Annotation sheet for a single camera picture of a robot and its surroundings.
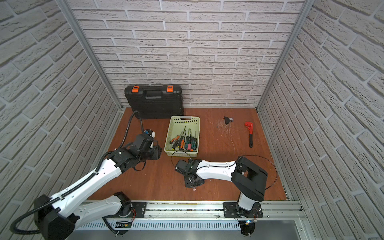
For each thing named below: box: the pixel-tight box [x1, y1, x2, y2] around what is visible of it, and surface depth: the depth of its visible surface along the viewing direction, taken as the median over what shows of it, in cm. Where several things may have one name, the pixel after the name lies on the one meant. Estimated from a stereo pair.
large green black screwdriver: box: [191, 130, 198, 151], surface depth 96 cm
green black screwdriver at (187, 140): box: [185, 128, 190, 150], surface depth 99 cm
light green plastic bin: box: [164, 115, 200, 158], surface depth 103 cm
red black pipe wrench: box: [244, 121, 254, 148], surface depth 108 cm
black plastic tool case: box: [124, 85, 184, 120], surface depth 96 cm
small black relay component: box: [223, 116, 234, 125], surface depth 112 cm
